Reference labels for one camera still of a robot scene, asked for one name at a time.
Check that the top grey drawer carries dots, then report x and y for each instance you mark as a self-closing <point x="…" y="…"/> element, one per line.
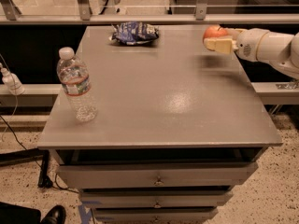
<point x="156" y="175"/>

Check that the black shoe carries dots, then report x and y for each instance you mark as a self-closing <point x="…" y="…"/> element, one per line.
<point x="56" y="215"/>

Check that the clear plastic water bottle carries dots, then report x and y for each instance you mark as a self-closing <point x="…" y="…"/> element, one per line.
<point x="74" y="77"/>

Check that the blue chip bag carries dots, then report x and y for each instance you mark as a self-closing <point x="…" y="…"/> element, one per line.
<point x="133" y="33"/>

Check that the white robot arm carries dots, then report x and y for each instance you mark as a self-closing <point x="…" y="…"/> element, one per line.
<point x="281" y="51"/>

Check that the metal railing with glass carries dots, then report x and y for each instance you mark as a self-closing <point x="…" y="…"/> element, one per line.
<point x="155" y="11"/>

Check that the bottom grey drawer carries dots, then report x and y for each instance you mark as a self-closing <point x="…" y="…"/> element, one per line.
<point x="154" y="215"/>

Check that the grey drawer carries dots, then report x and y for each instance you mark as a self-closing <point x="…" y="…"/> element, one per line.
<point x="156" y="175"/>
<point x="154" y="215"/>
<point x="156" y="199"/>

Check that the grey drawer cabinet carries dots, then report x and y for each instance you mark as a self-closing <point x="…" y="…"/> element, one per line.
<point x="170" y="102"/>

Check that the middle grey drawer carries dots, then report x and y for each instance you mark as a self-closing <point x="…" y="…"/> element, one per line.
<point x="156" y="199"/>

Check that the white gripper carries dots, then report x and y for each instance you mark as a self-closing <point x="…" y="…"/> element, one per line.
<point x="249" y="45"/>

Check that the red apple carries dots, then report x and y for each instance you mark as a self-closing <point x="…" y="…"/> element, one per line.
<point x="214" y="31"/>

